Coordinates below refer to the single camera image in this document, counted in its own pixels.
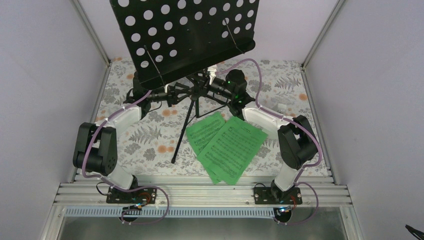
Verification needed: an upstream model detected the black perforated music stand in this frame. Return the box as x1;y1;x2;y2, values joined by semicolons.
109;0;261;165

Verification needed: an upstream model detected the white metronome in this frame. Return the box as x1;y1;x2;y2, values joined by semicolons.
276;103;288;114

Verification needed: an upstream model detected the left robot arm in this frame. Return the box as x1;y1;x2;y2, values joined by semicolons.
72;73;199;203

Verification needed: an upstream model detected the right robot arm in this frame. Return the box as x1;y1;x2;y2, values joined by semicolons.
196;67;323;204

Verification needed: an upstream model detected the floral patterned table mat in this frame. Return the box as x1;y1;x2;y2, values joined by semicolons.
96;57;314;176

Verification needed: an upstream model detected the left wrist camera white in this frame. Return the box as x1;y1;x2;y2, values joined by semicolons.
164;83;174;94

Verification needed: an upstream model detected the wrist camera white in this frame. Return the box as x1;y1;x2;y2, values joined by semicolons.
207;64;217;86
164;83;174;94

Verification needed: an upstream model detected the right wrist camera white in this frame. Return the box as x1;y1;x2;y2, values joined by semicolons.
207;64;217;86

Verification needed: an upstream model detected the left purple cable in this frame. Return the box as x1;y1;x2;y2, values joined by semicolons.
80;89;170;226

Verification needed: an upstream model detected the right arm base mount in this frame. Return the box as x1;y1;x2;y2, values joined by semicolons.
253;183;303;224

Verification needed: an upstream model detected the aluminium rail frame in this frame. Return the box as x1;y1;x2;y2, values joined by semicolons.
41;174;363;240

